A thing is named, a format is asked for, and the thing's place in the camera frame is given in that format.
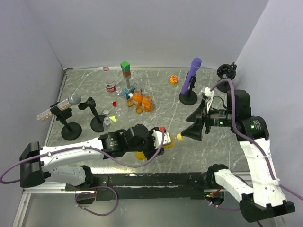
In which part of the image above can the empty black microphone stand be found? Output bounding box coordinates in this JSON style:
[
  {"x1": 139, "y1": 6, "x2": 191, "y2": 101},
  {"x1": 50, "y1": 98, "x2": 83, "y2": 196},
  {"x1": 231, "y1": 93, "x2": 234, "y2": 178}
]
[{"x1": 78, "y1": 97, "x2": 106, "y2": 132}]

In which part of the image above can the short orange bottle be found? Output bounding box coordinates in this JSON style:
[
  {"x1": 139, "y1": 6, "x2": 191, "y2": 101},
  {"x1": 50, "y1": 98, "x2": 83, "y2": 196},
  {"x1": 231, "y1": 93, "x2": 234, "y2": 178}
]
[{"x1": 142, "y1": 95, "x2": 153, "y2": 112}]

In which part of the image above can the clear plastic bottle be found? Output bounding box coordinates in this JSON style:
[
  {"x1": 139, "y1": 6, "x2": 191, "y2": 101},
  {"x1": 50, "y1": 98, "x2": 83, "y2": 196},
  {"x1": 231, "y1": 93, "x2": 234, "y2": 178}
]
[{"x1": 103, "y1": 116, "x2": 112, "y2": 133}]

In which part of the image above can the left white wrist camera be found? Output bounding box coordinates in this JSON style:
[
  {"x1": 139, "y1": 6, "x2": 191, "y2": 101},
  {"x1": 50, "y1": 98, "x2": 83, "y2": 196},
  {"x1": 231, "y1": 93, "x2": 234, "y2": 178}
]
[{"x1": 152, "y1": 127, "x2": 171, "y2": 148}]

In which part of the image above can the tall orange bottle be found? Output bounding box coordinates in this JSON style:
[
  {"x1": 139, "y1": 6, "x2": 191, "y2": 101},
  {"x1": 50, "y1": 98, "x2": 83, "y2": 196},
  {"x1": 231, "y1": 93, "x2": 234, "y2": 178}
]
[{"x1": 132, "y1": 88, "x2": 143, "y2": 107}]

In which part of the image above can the colourful block tower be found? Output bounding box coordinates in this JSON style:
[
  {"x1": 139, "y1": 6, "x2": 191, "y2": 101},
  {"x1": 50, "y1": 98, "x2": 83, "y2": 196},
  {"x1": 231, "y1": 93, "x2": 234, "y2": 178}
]
[{"x1": 120, "y1": 61, "x2": 142, "y2": 99}]

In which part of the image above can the purple microphone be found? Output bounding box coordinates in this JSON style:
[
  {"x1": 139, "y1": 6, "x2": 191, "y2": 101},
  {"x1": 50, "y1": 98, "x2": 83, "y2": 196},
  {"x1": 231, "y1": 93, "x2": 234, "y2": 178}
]
[{"x1": 181, "y1": 57, "x2": 202, "y2": 94}]

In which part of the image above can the small clear bottle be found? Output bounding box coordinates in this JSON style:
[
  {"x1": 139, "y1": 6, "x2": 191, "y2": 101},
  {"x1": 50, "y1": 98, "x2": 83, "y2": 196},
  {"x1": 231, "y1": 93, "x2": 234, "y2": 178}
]
[{"x1": 116, "y1": 86, "x2": 126, "y2": 99}]

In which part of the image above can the black ring stand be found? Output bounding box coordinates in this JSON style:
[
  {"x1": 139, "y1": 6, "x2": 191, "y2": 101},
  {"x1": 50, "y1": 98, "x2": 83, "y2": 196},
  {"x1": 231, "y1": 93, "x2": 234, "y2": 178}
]
[{"x1": 216, "y1": 62, "x2": 237, "y2": 93}]

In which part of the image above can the silver glitter microphone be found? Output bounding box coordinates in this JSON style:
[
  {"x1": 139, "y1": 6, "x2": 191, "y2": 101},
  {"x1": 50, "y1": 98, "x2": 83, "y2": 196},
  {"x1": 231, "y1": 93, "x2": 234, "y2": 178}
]
[{"x1": 36, "y1": 93, "x2": 81, "y2": 121}]

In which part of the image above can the lime green block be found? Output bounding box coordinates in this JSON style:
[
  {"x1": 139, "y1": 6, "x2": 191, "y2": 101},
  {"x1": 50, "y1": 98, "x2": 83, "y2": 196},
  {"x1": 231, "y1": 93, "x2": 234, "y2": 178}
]
[{"x1": 109, "y1": 116, "x2": 116, "y2": 122}]

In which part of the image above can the yellow juice bottle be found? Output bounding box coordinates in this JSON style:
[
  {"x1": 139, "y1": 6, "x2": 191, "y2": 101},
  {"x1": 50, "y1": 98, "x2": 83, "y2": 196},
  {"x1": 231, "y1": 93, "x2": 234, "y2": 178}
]
[{"x1": 135, "y1": 131, "x2": 184, "y2": 160}]

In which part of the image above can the yellow juice bottle cap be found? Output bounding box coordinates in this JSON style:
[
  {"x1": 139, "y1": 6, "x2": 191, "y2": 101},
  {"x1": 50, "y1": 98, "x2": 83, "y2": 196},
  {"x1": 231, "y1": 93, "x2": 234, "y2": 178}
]
[{"x1": 176, "y1": 133, "x2": 184, "y2": 141}]

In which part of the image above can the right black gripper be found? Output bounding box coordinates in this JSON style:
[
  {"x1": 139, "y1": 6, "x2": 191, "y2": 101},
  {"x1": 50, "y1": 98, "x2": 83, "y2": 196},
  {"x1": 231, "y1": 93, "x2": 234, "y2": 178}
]
[{"x1": 180, "y1": 97, "x2": 233, "y2": 139}]

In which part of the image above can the red label water bottle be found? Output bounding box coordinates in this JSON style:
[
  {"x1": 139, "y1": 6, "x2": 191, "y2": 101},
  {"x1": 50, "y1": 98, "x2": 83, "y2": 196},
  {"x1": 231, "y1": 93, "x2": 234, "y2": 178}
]
[{"x1": 103, "y1": 66, "x2": 116, "y2": 93}]

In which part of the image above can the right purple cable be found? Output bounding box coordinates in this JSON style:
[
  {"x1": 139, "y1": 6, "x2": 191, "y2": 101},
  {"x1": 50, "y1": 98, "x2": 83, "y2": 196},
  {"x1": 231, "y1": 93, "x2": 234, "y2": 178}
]
[{"x1": 210, "y1": 79, "x2": 303, "y2": 201}]

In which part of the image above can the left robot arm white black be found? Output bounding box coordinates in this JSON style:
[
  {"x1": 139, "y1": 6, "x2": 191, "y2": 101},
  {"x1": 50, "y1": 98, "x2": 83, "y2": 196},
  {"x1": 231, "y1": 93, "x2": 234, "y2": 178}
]
[{"x1": 19, "y1": 124, "x2": 171, "y2": 190}]

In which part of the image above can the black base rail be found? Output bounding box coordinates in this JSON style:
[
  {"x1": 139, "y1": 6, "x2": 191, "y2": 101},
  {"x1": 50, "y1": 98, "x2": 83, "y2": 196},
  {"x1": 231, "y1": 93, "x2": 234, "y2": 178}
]
[{"x1": 65, "y1": 172, "x2": 220, "y2": 201}]

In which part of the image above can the orange cap front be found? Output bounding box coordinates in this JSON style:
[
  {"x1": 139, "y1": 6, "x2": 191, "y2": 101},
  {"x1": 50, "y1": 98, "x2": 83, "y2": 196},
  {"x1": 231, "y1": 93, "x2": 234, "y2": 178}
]
[{"x1": 135, "y1": 106, "x2": 143, "y2": 114}]

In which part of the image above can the purple cable loop below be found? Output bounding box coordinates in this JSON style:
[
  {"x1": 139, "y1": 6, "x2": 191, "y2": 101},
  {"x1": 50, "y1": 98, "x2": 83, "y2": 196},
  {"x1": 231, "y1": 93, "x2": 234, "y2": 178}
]
[{"x1": 74, "y1": 185, "x2": 118, "y2": 216}]

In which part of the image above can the black microphone stand centre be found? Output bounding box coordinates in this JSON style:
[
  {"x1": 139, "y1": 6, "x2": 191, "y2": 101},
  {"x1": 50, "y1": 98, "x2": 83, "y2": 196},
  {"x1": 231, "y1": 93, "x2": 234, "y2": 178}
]
[{"x1": 179, "y1": 76, "x2": 197, "y2": 105}]

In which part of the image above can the orange cap near bottles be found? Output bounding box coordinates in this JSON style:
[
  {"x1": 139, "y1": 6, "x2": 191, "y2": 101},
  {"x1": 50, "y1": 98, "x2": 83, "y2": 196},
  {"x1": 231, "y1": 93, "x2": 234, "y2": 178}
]
[{"x1": 127, "y1": 101, "x2": 133, "y2": 107}]

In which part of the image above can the black stand holding microphone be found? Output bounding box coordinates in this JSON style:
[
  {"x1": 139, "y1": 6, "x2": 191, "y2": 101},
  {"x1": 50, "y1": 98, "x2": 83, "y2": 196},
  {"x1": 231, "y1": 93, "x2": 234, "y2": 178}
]
[{"x1": 50, "y1": 102, "x2": 82, "y2": 141}]

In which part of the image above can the yellow orange toy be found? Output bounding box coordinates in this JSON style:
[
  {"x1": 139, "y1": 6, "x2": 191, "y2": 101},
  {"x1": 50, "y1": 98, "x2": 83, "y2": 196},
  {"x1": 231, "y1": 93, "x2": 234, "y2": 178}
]
[{"x1": 170, "y1": 75, "x2": 178, "y2": 86}]

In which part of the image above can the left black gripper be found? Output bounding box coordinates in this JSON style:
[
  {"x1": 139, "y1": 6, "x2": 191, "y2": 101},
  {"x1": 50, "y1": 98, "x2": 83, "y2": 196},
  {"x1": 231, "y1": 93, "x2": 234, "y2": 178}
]
[{"x1": 126, "y1": 127, "x2": 165, "y2": 160}]

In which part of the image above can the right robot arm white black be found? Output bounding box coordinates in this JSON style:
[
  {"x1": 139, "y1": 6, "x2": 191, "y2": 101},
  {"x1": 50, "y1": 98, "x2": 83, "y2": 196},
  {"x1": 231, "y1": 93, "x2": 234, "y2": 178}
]
[{"x1": 177, "y1": 87, "x2": 295, "y2": 223}]

